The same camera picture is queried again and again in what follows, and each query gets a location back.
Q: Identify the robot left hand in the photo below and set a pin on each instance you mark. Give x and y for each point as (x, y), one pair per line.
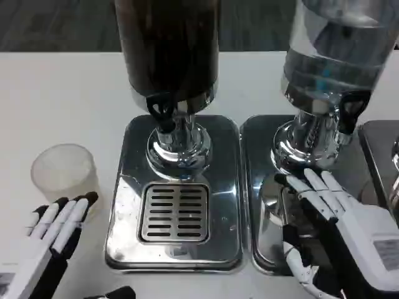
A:
(46, 236)

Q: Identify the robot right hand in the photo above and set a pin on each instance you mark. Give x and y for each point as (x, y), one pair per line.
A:
(358, 230)

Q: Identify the clear ribbed glass cup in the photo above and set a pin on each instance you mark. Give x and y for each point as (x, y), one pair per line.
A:
(62, 174)

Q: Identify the chrome column at picture edge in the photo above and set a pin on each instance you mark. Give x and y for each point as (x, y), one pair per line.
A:
(395, 183)

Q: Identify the steel base of dark dispenser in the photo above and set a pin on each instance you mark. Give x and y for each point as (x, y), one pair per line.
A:
(124, 249)

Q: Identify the steel base at picture edge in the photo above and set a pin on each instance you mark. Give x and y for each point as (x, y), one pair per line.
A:
(374, 149)

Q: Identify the black tap of water dispenser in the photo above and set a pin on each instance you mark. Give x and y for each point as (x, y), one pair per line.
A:
(353, 107)

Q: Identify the slotted grid of dark dispenser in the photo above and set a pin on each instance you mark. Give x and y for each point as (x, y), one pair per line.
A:
(174, 211)

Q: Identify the steel base of water dispenser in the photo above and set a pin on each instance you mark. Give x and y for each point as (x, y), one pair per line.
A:
(258, 146)

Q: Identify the black tap of dark dispenser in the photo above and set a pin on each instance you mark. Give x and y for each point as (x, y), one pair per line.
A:
(160, 109)

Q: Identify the dark drink dispenser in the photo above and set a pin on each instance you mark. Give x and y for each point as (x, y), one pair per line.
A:
(168, 56)

